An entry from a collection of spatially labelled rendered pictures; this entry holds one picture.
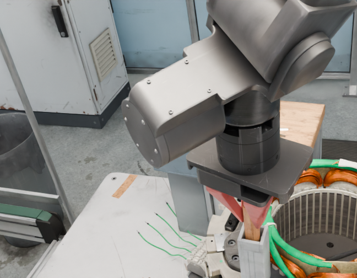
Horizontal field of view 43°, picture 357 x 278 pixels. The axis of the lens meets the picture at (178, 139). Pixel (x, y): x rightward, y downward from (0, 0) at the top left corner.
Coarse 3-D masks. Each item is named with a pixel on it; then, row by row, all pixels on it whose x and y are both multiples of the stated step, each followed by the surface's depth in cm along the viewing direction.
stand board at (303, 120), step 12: (288, 108) 90; (300, 108) 89; (312, 108) 89; (324, 108) 89; (288, 120) 86; (300, 120) 86; (312, 120) 85; (288, 132) 83; (300, 132) 83; (312, 132) 82; (312, 144) 81
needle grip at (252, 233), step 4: (244, 208) 46; (244, 212) 47; (244, 216) 47; (248, 216) 47; (244, 220) 48; (248, 220) 47; (244, 224) 48; (248, 224) 48; (252, 224) 47; (248, 228) 48; (252, 228) 48; (256, 228) 48; (248, 232) 48; (252, 232) 48; (256, 232) 48; (248, 236) 49; (252, 236) 49; (256, 236) 49; (256, 240) 49
